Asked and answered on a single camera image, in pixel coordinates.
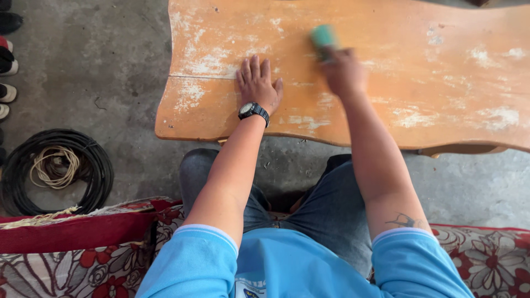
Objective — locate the grey denim shorts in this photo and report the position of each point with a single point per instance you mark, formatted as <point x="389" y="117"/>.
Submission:
<point x="298" y="202"/>

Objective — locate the person's right hand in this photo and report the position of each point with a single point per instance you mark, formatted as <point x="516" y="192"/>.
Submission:
<point x="344" y="74"/>

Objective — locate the row of shoes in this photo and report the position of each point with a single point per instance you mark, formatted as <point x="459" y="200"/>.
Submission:
<point x="8" y="70"/>

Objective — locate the person's right fingers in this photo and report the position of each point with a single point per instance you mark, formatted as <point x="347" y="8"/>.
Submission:
<point x="335" y="56"/>

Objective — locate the blue shirt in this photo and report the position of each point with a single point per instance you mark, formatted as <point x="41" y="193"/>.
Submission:
<point x="298" y="265"/>

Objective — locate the green sanding sponge block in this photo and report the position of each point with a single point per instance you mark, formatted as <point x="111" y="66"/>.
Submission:
<point x="323" y="39"/>

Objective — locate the person's left hand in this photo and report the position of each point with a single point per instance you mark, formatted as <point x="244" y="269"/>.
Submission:
<point x="256" y="89"/>

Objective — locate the red fringed cloth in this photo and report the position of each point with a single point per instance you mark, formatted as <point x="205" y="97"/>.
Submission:
<point x="78" y="227"/>

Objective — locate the red floral cushion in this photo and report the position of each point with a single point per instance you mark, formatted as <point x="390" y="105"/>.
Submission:
<point x="290" y="265"/>

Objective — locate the black wrist watch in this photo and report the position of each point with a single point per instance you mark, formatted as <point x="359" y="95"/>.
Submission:
<point x="253" y="111"/>

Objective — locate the worn orange wooden table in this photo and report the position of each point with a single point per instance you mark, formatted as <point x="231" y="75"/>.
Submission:
<point x="352" y="70"/>

